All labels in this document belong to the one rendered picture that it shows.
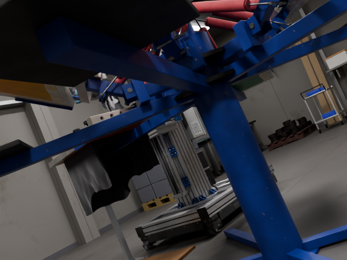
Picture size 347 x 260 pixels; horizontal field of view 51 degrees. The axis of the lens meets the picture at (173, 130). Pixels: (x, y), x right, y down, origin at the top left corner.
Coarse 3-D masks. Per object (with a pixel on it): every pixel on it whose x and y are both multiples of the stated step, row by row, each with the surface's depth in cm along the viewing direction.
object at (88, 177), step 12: (72, 156) 253; (84, 156) 241; (96, 156) 230; (72, 168) 257; (84, 168) 246; (96, 168) 234; (72, 180) 262; (84, 180) 251; (96, 180) 238; (108, 180) 231; (84, 192) 255; (84, 204) 261
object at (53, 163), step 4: (144, 120) 236; (64, 152) 245; (68, 152) 241; (72, 152) 239; (60, 156) 250; (64, 156) 246; (68, 156) 249; (52, 160) 261; (56, 160) 257; (60, 160) 253; (52, 164) 263; (56, 164) 262; (60, 164) 271
